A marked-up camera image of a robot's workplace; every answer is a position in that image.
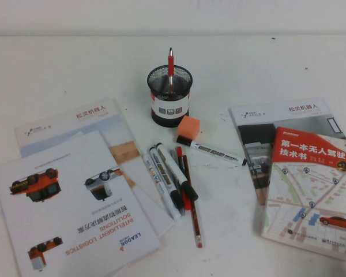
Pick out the red gel pen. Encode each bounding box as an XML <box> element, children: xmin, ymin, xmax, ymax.
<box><xmin>167</xmin><ymin>47</ymin><xmax>176</xmax><ymax>100</ymax></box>

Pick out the grey pen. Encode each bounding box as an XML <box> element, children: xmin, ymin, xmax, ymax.
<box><xmin>169</xmin><ymin>149</ymin><xmax>187</xmax><ymax>216</ymax></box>

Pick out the black mesh pen holder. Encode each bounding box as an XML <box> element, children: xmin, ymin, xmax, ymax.
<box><xmin>146</xmin><ymin>64</ymin><xmax>193</xmax><ymax>127</ymax></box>

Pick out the orange foam cube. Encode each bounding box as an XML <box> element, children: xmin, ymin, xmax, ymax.
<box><xmin>178</xmin><ymin>115</ymin><xmax>201</xmax><ymax>139</ymax></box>

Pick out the whiteboard marker with black cap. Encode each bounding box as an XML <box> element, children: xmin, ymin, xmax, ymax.
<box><xmin>176</xmin><ymin>135</ymin><xmax>247</xmax><ymax>167</ymax></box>
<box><xmin>156</xmin><ymin>143</ymin><xmax>199</xmax><ymax>201</ymax></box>
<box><xmin>149</xmin><ymin>146</ymin><xmax>185</xmax><ymax>210</ymax></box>

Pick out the white paint marker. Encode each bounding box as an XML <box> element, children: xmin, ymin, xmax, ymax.
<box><xmin>142</xmin><ymin>155</ymin><xmax>182</xmax><ymax>221</ymax></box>

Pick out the AgileX brochure with room photo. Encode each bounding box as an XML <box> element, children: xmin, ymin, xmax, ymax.
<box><xmin>228</xmin><ymin>97</ymin><xmax>346</xmax><ymax>206</ymax></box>

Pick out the AgileX brochure with wood photo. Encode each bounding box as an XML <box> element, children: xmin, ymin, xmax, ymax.
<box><xmin>13</xmin><ymin>96</ymin><xmax>176</xmax><ymax>239</ymax></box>

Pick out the dark red pencil with eraser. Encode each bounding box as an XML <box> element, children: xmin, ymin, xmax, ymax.
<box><xmin>182</xmin><ymin>155</ymin><xmax>203</xmax><ymax>249</ymax></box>

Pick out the Leador logistics brochure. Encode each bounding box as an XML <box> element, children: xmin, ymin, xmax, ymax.
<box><xmin>0</xmin><ymin>129</ymin><xmax>161</xmax><ymax>277</ymax></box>

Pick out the red autonomous driving book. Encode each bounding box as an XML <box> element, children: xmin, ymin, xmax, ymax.
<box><xmin>261</xmin><ymin>126</ymin><xmax>346</xmax><ymax>264</ymax></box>

